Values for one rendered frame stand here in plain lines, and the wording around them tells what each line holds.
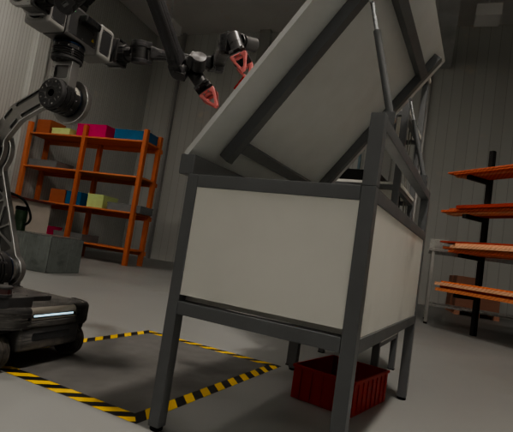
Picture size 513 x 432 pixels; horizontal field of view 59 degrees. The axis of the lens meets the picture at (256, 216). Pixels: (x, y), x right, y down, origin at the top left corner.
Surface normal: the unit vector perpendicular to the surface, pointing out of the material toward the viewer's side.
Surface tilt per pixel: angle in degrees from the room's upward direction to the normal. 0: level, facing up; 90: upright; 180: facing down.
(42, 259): 90
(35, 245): 90
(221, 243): 90
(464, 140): 90
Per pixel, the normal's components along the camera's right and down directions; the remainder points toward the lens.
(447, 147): -0.34, -0.12
